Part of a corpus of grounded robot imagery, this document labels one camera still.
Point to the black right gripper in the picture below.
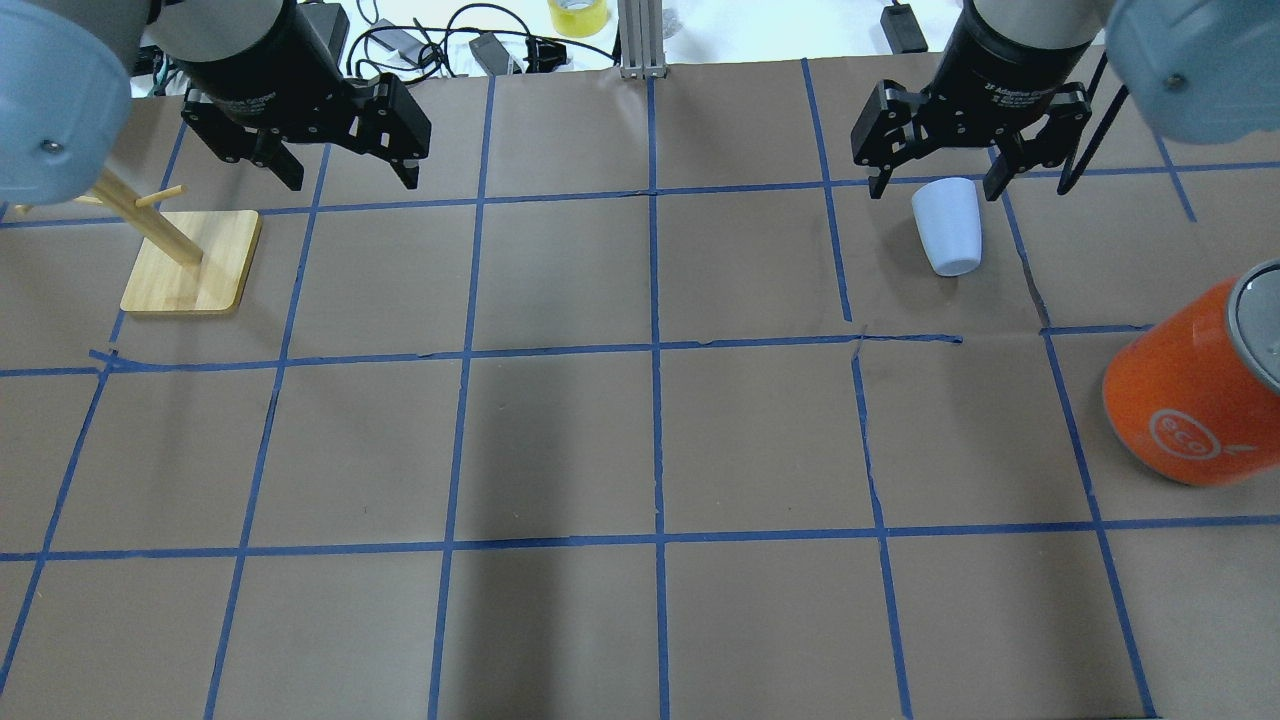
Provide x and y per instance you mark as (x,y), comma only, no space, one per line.
(1010,62)

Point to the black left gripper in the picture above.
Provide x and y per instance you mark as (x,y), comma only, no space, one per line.
(262,62)

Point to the pale blue plastic cup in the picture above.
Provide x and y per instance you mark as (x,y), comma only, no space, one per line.
(947,217)

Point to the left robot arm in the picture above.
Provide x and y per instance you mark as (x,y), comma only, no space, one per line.
(66,85)

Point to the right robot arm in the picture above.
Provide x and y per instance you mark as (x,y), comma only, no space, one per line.
(1197,71)

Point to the wooden cup holder stand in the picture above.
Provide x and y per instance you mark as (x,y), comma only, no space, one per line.
(190,263)

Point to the black power adapter right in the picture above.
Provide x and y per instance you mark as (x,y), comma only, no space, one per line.
(902,29)

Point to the black power adapter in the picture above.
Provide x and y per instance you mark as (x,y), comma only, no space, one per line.
(902,29)
(490,53)

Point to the yellow tape roll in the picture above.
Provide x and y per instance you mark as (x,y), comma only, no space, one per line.
(578,18)

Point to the orange bin with grey lid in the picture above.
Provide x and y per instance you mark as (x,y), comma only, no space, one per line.
(1195,398)

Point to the aluminium frame post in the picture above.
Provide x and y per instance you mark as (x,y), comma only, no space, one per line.
(640,32)

